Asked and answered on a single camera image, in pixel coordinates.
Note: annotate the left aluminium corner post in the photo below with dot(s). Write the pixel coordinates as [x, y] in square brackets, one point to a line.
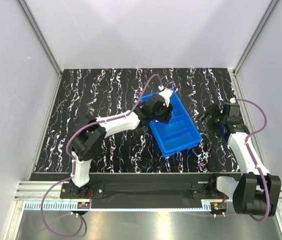
[39, 35]

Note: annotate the right aluminium corner post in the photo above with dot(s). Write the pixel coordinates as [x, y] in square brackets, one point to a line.
[256, 34]

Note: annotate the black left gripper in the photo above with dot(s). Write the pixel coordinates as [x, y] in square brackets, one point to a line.
[165, 116]

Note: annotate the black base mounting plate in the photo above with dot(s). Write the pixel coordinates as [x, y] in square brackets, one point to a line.
[140, 190]

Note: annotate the blue plastic divided bin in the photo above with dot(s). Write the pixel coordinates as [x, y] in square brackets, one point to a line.
[179, 134]

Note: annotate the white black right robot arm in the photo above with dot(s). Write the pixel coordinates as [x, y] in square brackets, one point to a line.
[257, 192]

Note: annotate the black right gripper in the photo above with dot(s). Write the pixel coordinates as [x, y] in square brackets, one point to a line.
[215, 117]

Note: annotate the aluminium frame rail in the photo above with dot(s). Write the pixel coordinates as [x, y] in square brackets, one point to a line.
[32, 191]

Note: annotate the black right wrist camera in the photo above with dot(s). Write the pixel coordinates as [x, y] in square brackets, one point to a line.
[231, 110]

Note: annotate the aluminium corner post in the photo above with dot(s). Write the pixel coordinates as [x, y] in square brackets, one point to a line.
[256, 34]
[39, 35]

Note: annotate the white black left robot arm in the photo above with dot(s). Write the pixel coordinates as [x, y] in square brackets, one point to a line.
[85, 143]

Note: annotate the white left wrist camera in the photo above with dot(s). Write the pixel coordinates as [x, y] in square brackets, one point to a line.
[166, 93]

